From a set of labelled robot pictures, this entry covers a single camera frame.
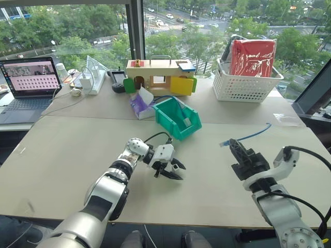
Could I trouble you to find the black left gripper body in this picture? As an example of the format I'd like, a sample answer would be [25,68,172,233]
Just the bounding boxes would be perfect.
[151,158,179,179]

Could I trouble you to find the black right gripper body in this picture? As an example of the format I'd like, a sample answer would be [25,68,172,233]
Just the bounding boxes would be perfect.
[231,148,271,182]

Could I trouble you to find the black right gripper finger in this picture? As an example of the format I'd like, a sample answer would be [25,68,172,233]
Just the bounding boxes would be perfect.
[229,138,243,164]
[234,139,250,157]

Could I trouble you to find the blue network cable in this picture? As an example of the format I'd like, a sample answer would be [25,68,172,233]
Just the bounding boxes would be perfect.
[152,95,189,122]
[219,123,272,148]

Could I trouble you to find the green plastic bin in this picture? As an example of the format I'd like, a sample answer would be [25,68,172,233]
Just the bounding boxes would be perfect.
[152,97,202,142]

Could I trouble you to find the clear plastic bag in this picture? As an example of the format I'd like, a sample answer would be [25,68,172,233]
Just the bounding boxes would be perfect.
[273,113,298,128]

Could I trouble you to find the white perforated plastic basket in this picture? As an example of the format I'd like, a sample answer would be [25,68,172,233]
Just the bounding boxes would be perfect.
[212,58,285,103]

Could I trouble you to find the purple tissue pack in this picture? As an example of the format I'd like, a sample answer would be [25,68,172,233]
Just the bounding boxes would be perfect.
[129,86,156,120]

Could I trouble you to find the dark rounded shape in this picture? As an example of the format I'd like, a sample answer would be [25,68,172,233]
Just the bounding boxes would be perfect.
[180,229,212,248]

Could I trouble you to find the dark monitor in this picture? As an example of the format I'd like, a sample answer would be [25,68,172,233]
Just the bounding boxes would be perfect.
[291,74,331,122]

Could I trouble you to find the red bag in plastic wrap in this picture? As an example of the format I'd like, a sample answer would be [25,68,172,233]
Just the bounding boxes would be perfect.
[229,38,277,78]

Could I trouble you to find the black item in basket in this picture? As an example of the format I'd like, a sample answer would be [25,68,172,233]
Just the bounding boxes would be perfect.
[221,38,235,64]

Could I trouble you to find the wooden box with coloured doors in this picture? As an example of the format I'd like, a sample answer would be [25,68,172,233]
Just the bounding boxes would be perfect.
[123,55,198,98]

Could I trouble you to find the black handheld controller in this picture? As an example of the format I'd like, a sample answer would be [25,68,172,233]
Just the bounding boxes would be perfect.
[107,67,128,94]

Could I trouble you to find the white power strip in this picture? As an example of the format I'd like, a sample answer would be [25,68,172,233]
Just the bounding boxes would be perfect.
[87,69,107,95]

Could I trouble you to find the white charger block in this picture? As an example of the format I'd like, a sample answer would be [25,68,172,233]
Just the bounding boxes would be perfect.
[79,74,93,91]

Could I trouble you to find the clear plastic triangle stand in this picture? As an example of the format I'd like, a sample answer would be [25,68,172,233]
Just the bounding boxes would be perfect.
[86,55,109,78]

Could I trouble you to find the clear plastic cup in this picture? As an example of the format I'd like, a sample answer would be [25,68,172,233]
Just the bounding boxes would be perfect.
[55,63,69,81]

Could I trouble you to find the dark grey laptop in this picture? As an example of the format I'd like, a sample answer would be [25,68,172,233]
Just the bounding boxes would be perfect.
[0,56,63,125]

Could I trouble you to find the dark blue fabric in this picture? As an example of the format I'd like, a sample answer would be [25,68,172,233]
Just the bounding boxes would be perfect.
[0,215,48,248]

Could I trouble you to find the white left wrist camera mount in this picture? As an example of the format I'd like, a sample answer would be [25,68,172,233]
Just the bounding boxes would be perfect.
[152,144,176,168]

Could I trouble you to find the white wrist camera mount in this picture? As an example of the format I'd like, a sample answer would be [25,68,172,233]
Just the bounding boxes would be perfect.
[152,144,176,168]
[243,146,300,192]

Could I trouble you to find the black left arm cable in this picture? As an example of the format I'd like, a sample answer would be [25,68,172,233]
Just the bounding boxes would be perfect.
[143,132,173,145]

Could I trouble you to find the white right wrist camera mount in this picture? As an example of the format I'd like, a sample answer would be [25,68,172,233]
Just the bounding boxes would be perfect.
[243,146,300,192]

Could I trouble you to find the thin white cable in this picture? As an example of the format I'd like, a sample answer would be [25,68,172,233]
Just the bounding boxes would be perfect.
[40,66,94,117]

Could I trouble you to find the dark window frame post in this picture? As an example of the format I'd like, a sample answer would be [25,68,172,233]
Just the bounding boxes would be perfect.
[125,0,146,63]

